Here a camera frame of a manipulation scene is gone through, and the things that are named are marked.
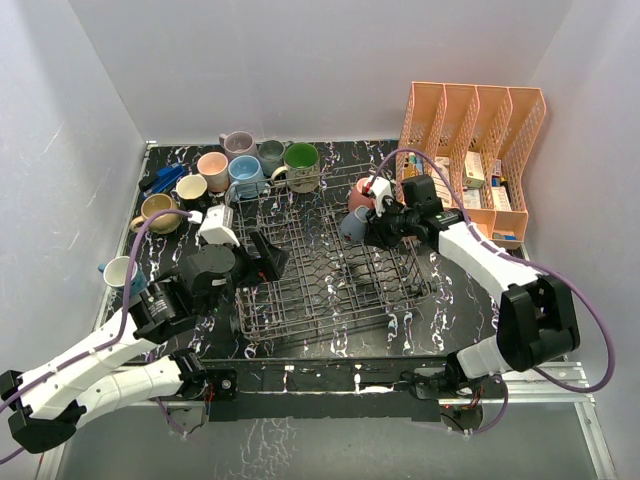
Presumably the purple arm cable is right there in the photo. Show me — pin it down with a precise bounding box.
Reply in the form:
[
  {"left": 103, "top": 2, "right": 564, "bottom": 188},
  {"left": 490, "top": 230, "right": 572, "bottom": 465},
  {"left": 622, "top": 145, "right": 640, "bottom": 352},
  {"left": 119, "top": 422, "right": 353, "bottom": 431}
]
[
  {"left": 372, "top": 148, "right": 615, "bottom": 434},
  {"left": 0, "top": 209, "right": 194, "bottom": 466}
]

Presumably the orange plastic file organizer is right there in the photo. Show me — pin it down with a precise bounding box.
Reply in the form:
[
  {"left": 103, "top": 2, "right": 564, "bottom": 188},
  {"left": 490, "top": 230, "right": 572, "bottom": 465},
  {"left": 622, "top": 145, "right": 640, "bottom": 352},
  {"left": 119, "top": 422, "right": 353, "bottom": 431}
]
[{"left": 395, "top": 82, "right": 546, "bottom": 250}]

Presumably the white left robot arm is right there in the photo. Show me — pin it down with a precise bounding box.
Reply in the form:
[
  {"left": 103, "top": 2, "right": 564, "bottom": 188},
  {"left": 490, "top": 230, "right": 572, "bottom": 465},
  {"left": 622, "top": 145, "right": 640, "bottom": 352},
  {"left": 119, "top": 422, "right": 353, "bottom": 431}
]
[{"left": 1, "top": 230, "right": 289, "bottom": 453}]

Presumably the lilac mug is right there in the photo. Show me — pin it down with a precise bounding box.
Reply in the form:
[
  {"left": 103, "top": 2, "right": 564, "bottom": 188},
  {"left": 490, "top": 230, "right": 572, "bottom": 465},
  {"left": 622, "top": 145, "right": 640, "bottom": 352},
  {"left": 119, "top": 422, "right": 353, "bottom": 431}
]
[{"left": 219, "top": 131, "right": 258, "bottom": 162}]

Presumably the small grey-blue heart mug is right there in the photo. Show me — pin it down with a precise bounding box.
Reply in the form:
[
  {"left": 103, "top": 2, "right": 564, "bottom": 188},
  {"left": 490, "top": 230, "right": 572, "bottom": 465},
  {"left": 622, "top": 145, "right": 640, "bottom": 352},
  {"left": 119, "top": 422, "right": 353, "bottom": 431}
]
[{"left": 339, "top": 205, "right": 370, "bottom": 243}]

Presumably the blue stapler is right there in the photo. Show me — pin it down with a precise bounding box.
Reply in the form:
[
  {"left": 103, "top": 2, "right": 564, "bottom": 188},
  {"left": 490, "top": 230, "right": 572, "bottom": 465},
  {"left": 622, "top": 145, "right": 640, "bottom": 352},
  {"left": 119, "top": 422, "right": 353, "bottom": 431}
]
[{"left": 138, "top": 164, "right": 187, "bottom": 197}]

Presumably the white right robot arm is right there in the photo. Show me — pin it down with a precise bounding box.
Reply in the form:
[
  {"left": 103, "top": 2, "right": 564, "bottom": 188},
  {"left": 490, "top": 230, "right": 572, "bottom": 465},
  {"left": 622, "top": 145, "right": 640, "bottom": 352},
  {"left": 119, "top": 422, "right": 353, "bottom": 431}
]
[{"left": 362, "top": 175, "right": 580, "bottom": 397}]

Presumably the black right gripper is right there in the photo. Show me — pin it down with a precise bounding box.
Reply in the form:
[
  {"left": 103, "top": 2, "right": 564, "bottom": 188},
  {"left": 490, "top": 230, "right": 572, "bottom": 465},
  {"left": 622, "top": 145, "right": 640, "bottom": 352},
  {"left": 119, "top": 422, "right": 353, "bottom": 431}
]
[{"left": 364, "top": 198, "right": 418, "bottom": 250}]

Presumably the cream scalloped mug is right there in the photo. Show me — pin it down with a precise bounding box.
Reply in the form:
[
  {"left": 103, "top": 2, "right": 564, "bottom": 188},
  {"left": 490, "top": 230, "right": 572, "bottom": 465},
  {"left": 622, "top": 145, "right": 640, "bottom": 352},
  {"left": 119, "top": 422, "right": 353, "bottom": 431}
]
[{"left": 176, "top": 174, "right": 210, "bottom": 213}]

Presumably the teal floral mug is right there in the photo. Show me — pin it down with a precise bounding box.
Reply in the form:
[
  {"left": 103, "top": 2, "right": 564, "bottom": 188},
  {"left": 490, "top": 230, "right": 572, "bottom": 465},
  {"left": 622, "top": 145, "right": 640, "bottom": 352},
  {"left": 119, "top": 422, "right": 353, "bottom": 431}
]
[{"left": 97, "top": 256, "right": 148, "bottom": 295}]

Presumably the dark grey-green mug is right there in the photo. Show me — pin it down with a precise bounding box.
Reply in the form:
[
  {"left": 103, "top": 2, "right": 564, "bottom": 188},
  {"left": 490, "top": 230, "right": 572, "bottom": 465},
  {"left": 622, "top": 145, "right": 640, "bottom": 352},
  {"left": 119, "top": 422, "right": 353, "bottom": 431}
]
[{"left": 258, "top": 140, "right": 292, "bottom": 176}]

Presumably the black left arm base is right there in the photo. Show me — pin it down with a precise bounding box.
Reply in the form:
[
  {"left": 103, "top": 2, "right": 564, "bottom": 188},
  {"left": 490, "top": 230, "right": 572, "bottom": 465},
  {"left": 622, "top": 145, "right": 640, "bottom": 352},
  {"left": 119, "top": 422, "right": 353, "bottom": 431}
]
[{"left": 169, "top": 349, "right": 238, "bottom": 403}]

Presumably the aluminium frame rail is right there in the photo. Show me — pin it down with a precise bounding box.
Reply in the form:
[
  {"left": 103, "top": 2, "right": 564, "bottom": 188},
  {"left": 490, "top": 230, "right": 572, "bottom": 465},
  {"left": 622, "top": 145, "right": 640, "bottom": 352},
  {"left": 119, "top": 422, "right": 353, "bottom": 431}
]
[{"left": 38, "top": 373, "right": 616, "bottom": 479}]

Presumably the peach pink speckled mug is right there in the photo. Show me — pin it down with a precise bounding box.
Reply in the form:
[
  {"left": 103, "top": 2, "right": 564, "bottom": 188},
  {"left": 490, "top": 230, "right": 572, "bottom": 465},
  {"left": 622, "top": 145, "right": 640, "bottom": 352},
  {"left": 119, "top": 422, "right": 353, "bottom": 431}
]
[{"left": 197, "top": 152, "right": 230, "bottom": 193}]

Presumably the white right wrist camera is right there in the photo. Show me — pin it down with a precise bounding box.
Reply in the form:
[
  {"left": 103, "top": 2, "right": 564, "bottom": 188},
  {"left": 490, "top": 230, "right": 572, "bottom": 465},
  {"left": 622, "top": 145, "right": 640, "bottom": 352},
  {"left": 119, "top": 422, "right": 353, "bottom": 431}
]
[{"left": 362, "top": 175, "right": 393, "bottom": 217}]

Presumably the white mug green inside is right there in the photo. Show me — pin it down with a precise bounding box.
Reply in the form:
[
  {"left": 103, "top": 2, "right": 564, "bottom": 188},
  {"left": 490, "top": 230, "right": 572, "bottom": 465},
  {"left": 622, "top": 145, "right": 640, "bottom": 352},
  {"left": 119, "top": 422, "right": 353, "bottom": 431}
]
[{"left": 270, "top": 142, "right": 321, "bottom": 194}]

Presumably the tan brown mug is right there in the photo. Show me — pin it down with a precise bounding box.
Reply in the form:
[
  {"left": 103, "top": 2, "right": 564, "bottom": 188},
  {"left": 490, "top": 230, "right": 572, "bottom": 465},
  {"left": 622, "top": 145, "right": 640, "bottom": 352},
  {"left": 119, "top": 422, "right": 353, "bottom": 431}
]
[{"left": 128, "top": 193, "right": 182, "bottom": 235}]

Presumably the grey wire dish rack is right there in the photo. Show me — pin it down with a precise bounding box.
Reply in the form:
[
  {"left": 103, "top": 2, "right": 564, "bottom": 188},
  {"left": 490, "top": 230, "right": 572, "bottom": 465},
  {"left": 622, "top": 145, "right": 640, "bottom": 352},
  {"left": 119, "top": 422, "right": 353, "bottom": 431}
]
[{"left": 231, "top": 163, "right": 435, "bottom": 342}]

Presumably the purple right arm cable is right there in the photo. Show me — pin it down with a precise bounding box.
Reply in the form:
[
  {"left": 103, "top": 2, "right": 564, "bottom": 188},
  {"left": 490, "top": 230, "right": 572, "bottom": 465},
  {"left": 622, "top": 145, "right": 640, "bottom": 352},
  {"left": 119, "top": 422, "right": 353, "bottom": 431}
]
[{"left": 372, "top": 148, "right": 615, "bottom": 434}]

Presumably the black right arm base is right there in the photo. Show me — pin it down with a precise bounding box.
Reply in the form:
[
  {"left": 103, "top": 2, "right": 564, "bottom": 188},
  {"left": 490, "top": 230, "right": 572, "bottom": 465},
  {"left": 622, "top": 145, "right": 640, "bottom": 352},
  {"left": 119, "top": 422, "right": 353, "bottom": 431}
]
[{"left": 401, "top": 352, "right": 503, "bottom": 409}]

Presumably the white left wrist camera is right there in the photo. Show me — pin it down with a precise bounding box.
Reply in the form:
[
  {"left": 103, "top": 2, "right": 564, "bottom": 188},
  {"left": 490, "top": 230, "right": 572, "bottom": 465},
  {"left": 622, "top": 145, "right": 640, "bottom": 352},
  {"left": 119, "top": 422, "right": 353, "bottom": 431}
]
[{"left": 188, "top": 204, "right": 240, "bottom": 246}]

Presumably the light blue mug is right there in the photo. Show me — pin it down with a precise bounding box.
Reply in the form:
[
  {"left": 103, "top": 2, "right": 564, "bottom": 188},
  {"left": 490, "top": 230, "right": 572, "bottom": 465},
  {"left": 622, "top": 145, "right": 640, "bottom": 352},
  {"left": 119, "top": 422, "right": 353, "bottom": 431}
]
[{"left": 227, "top": 155, "right": 266, "bottom": 202}]

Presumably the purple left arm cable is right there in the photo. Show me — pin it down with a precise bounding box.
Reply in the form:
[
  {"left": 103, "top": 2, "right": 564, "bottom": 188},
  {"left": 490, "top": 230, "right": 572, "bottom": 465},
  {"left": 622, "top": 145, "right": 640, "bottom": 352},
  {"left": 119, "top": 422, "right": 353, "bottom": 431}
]
[{"left": 0, "top": 209, "right": 194, "bottom": 466}]

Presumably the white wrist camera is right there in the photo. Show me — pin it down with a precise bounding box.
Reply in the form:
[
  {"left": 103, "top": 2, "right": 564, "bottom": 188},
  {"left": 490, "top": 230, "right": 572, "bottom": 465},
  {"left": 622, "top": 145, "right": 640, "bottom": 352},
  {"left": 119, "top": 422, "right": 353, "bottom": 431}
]
[
  {"left": 362, "top": 175, "right": 393, "bottom": 217},
  {"left": 188, "top": 204, "right": 240, "bottom": 246}
]

